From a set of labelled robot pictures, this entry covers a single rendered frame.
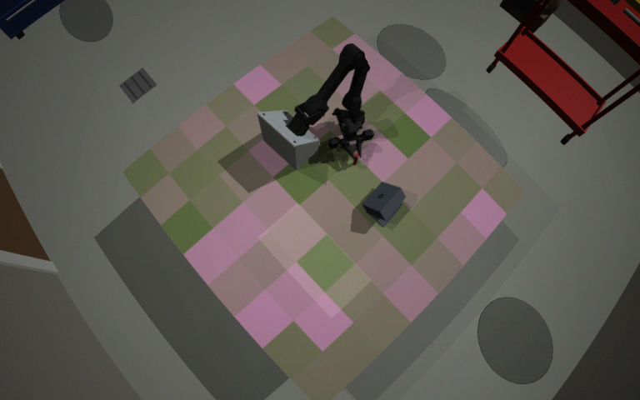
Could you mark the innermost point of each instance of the dark grey sloped panel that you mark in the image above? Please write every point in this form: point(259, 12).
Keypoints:
point(384, 202)

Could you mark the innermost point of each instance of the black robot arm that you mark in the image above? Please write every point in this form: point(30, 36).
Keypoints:
point(317, 105)

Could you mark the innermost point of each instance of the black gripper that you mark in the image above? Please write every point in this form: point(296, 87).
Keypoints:
point(345, 142)

